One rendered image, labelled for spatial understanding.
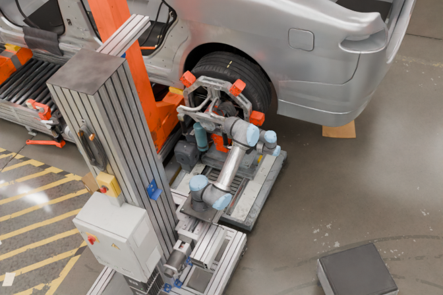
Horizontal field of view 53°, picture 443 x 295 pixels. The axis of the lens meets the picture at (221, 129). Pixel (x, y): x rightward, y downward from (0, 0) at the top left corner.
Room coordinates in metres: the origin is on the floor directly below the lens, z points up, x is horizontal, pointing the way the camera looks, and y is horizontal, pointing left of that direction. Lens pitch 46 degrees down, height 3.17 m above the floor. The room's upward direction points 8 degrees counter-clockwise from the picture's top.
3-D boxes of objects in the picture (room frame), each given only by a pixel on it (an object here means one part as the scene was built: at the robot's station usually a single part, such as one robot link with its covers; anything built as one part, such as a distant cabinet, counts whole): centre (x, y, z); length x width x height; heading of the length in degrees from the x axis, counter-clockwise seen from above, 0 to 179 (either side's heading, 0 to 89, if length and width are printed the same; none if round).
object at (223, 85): (2.44, 0.00, 0.85); 0.54 x 0.07 x 0.54; 58
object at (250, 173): (2.58, -0.09, 0.13); 0.50 x 0.36 x 0.10; 58
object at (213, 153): (2.58, -0.09, 0.32); 0.40 x 0.30 x 0.28; 58
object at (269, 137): (1.97, -0.30, 0.95); 0.11 x 0.08 x 0.11; 46
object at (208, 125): (2.38, 0.04, 0.85); 0.21 x 0.14 x 0.14; 148
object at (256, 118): (2.28, -0.27, 0.85); 0.09 x 0.08 x 0.07; 58
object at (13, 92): (3.52, 1.41, 0.14); 2.47 x 0.85 x 0.27; 58
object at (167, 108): (2.78, 0.39, 0.69); 0.52 x 0.17 x 0.35; 148
